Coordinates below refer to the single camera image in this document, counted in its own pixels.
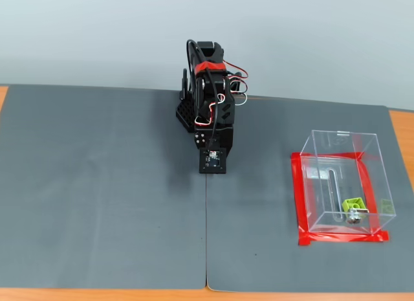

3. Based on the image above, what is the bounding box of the red white servo wire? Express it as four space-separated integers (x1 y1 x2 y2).
232 83 249 107
193 93 228 128
223 59 250 81

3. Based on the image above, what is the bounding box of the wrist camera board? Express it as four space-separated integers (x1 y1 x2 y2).
198 147 228 175

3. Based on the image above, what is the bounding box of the transparent acrylic box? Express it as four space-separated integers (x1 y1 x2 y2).
299 129 397 236

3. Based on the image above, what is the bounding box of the metal box latch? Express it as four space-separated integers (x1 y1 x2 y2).
345 207 371 225

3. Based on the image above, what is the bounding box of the green lego block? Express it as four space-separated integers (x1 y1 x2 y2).
342 197 365 215

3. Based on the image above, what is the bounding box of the red tape wrap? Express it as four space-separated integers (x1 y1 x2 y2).
195 61 228 76

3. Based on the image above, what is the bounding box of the black camera cable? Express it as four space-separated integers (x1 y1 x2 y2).
186 38 219 151

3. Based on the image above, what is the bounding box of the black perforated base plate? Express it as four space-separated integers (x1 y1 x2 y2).
174 99 197 134

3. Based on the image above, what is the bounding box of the grey table mat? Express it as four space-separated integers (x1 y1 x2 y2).
0 84 208 289
206 95 414 294

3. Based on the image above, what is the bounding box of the black table clamp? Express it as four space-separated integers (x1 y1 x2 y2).
179 67 190 101

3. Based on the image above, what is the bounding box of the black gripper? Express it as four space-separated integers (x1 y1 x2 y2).
193 124 235 160

